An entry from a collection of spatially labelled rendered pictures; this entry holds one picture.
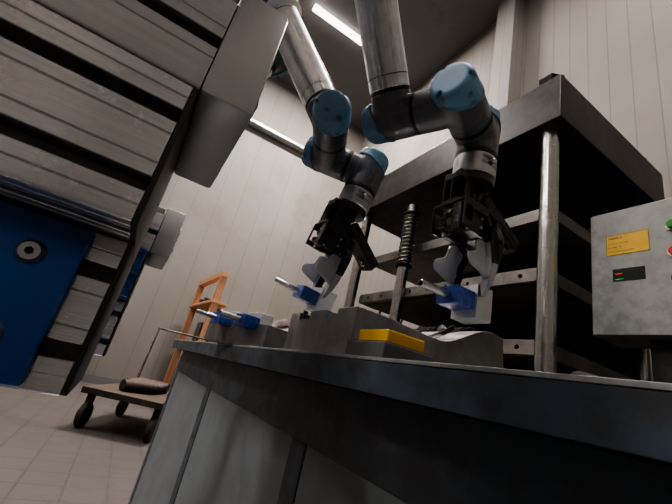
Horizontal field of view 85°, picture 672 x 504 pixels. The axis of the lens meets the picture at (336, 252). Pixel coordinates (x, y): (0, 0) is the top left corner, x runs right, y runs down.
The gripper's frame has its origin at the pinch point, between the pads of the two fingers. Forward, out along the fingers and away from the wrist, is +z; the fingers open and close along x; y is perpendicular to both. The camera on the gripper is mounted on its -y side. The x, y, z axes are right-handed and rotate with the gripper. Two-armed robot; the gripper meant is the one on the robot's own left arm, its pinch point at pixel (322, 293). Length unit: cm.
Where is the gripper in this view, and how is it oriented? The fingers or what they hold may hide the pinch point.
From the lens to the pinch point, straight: 78.6
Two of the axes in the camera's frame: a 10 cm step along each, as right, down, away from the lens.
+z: -4.0, 8.7, -2.8
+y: -7.9, -4.9, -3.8
